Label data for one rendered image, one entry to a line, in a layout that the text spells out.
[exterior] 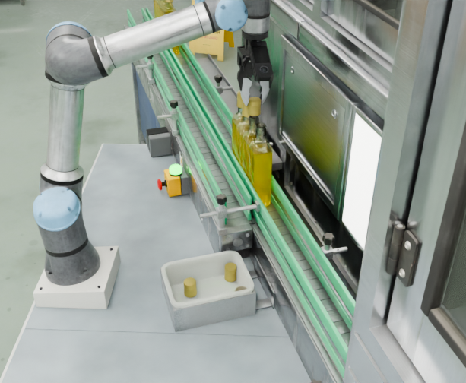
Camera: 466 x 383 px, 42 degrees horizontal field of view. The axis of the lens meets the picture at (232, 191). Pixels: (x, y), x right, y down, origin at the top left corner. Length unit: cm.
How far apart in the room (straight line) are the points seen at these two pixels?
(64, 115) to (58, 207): 24
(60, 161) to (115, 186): 51
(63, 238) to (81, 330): 24
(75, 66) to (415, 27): 102
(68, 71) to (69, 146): 28
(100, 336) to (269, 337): 43
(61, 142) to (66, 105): 11
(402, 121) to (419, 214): 9
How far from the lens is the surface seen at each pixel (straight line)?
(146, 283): 177
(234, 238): 172
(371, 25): 144
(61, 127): 165
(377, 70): 139
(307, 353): 150
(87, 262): 171
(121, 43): 145
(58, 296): 172
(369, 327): 72
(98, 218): 203
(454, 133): 54
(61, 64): 147
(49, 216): 161
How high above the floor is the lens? 195
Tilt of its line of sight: 34 degrees down
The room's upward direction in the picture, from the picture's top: straight up
